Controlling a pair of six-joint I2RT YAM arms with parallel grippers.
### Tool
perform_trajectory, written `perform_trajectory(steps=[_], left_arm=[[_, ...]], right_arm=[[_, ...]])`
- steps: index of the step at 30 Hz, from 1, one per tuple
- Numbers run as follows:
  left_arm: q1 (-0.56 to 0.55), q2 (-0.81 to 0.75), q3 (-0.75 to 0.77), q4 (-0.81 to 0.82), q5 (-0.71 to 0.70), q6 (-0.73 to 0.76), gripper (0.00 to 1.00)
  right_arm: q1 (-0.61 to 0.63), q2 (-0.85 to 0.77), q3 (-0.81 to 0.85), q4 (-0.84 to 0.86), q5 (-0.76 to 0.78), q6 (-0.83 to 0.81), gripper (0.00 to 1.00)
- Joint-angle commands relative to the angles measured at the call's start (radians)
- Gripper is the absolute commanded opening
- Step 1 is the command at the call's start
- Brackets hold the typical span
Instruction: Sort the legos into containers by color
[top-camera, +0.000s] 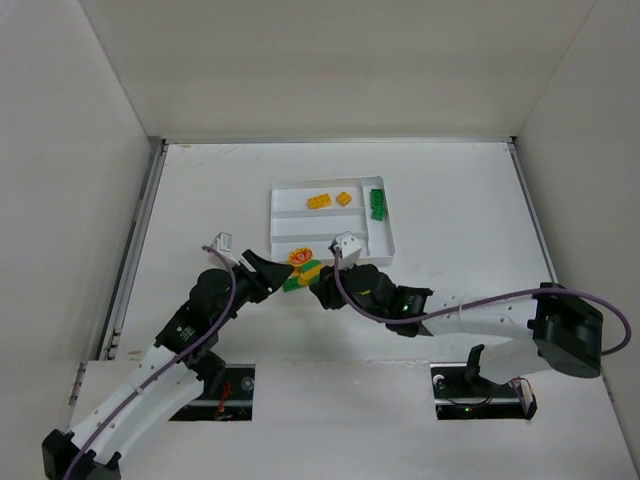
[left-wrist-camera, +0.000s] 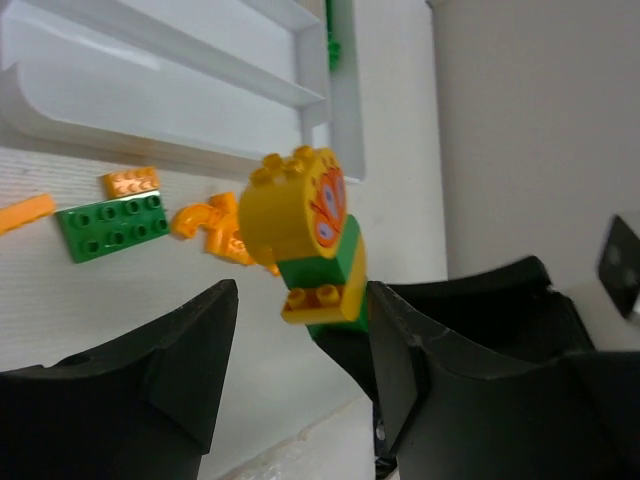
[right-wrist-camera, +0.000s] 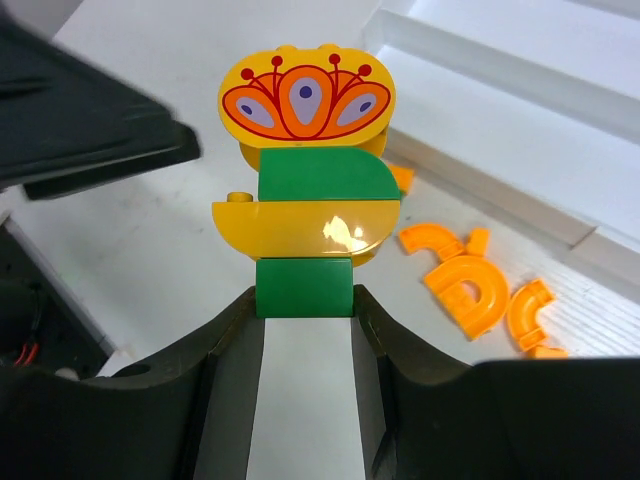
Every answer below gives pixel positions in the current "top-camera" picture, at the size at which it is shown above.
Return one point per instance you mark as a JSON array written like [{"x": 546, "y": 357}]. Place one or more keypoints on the green lego plate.
[{"x": 378, "y": 204}]

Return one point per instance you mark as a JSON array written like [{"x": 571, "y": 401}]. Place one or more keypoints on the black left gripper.
[{"x": 255, "y": 273}]

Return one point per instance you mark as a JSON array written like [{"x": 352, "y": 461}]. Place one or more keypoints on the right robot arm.
[{"x": 547, "y": 328}]

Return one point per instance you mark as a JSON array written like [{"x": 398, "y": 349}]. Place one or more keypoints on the flower lego stack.
[{"x": 306, "y": 269}]

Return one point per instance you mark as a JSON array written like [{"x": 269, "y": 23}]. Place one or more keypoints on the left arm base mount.
[{"x": 227, "y": 396}]

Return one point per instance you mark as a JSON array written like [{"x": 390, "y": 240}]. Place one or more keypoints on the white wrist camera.
[
  {"x": 346, "y": 249},
  {"x": 222, "y": 242}
]

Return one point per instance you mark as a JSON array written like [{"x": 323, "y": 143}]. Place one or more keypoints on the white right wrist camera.
[{"x": 346, "y": 249}]

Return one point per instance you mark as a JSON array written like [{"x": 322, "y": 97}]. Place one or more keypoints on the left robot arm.
[{"x": 179, "y": 367}]

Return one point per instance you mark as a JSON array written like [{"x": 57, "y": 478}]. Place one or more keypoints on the white divided sorting tray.
[{"x": 293, "y": 225}]

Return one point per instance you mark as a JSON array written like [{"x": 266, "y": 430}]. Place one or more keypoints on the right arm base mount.
[{"x": 461, "y": 394}]

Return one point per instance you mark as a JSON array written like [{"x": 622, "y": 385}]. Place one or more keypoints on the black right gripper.
[{"x": 335, "y": 288}]

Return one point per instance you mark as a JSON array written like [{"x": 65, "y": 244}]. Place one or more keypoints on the small yellow lego brick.
[{"x": 343, "y": 199}]

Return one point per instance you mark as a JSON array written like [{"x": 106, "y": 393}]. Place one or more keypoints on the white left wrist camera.
[{"x": 222, "y": 242}]

